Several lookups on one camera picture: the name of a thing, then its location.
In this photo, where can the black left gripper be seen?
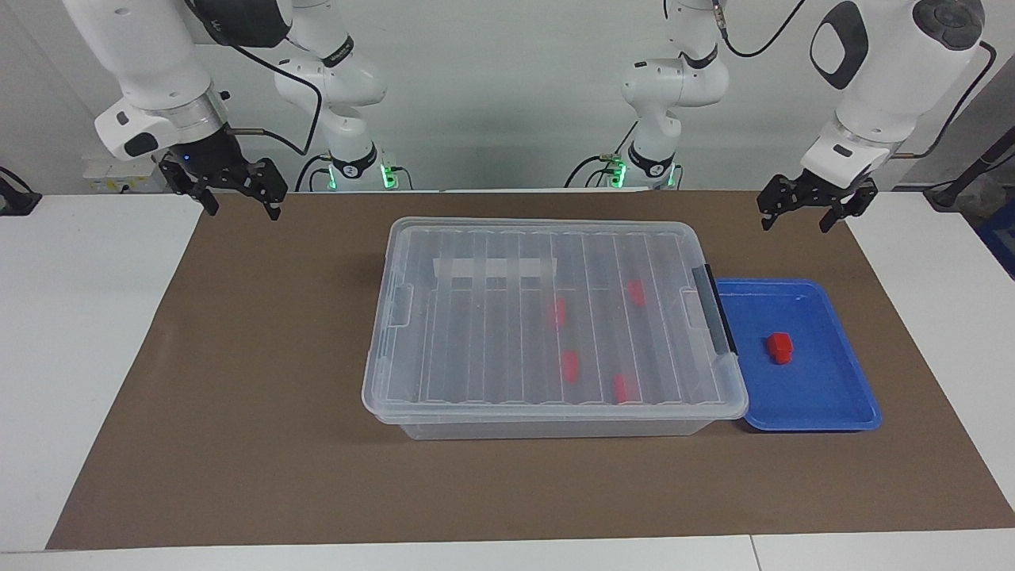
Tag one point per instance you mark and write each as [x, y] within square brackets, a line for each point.
[825, 192]

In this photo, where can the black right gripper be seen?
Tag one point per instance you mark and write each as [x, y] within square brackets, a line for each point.
[210, 162]

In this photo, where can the red block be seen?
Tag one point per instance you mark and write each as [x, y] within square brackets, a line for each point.
[622, 388]
[635, 293]
[779, 348]
[557, 313]
[569, 365]

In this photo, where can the clear ribbed plastic lid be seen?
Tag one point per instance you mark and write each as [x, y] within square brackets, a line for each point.
[492, 341]

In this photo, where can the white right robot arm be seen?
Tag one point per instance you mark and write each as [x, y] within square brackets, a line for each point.
[143, 47]

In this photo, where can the white base connector box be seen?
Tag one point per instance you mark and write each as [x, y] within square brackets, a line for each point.
[612, 173]
[394, 174]

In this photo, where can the blue plastic tray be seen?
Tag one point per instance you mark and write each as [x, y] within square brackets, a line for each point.
[801, 396]

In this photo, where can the clear plastic storage box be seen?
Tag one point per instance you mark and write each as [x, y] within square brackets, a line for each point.
[555, 429]

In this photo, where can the black stand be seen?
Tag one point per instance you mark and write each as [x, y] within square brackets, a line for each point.
[963, 178]

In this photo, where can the blue crate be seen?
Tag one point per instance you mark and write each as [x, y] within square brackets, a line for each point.
[1001, 238]

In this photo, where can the black clamp object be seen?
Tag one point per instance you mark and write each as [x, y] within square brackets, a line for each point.
[16, 198]

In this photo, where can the brown table mat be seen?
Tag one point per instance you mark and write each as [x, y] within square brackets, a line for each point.
[507, 492]

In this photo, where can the white wall power outlet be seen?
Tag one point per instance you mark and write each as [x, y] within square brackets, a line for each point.
[111, 178]

